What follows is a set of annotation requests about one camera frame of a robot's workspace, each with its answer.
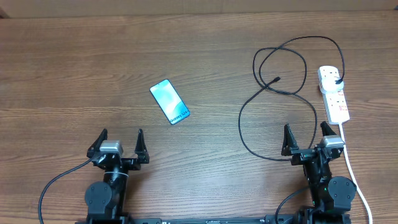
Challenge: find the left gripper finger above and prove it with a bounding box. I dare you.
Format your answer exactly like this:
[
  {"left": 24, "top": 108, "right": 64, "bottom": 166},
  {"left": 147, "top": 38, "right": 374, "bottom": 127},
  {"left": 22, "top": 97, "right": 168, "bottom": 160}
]
[
  {"left": 86, "top": 129, "right": 108, "bottom": 158},
  {"left": 134, "top": 129, "right": 149, "bottom": 164}
]

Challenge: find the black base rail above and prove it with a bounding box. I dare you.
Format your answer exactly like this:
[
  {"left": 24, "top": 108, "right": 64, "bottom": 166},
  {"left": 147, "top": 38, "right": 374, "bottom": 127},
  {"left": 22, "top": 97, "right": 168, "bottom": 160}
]
[{"left": 74, "top": 214, "right": 352, "bottom": 224}]

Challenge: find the white power strip cord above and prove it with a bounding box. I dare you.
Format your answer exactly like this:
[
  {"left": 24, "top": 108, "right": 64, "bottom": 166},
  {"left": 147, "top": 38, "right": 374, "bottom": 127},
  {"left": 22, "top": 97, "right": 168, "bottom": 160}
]
[{"left": 338, "top": 123, "right": 373, "bottom": 224}]

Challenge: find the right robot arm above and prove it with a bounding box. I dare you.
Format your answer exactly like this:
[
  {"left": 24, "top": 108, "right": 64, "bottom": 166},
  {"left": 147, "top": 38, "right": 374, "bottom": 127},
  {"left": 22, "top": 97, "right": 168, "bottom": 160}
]
[{"left": 281, "top": 122, "right": 357, "bottom": 224}]

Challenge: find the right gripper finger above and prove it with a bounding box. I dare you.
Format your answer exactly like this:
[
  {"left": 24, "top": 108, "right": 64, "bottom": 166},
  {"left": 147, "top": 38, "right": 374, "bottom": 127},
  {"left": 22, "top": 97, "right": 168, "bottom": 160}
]
[
  {"left": 320, "top": 121, "right": 336, "bottom": 136},
  {"left": 281, "top": 124, "right": 299, "bottom": 156}
]

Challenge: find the Samsung Galaxy smartphone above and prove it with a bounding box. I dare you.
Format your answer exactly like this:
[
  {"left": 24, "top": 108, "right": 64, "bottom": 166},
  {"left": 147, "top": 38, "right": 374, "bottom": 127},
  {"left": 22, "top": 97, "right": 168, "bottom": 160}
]
[{"left": 150, "top": 79, "right": 190, "bottom": 125}]

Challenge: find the white power strip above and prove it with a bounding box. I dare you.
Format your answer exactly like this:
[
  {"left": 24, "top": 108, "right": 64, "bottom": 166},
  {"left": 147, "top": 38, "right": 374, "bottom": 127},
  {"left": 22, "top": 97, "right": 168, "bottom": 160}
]
[{"left": 317, "top": 65, "right": 350, "bottom": 124}]

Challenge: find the black USB charging cable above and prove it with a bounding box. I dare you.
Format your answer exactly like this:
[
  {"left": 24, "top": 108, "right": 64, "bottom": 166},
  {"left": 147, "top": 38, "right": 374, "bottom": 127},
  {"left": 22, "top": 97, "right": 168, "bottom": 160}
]
[{"left": 238, "top": 35, "right": 346, "bottom": 162}]

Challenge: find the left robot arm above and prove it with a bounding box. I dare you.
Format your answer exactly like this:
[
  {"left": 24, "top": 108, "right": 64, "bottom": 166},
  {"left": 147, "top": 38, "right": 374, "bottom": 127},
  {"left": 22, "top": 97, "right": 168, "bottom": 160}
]
[{"left": 85, "top": 129, "right": 150, "bottom": 223}]

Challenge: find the white charger plug adapter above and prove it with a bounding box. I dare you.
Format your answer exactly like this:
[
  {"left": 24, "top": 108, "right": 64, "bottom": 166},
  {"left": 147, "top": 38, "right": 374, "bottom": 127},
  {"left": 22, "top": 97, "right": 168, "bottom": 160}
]
[{"left": 319, "top": 77, "right": 345, "bottom": 94}]

